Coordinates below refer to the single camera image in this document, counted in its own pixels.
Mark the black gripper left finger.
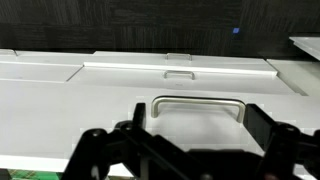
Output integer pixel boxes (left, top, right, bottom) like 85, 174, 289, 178
132, 102, 147, 130

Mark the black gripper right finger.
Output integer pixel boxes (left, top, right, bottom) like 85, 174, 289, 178
244, 102, 278, 152

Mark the white drawer holding tape rolls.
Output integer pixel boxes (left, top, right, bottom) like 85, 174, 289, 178
0, 79, 320, 175

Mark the large metal drawer handle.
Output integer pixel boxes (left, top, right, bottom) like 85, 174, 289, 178
150, 96, 247, 124

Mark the white cabinet frame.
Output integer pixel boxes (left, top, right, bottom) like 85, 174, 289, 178
266, 58, 320, 98

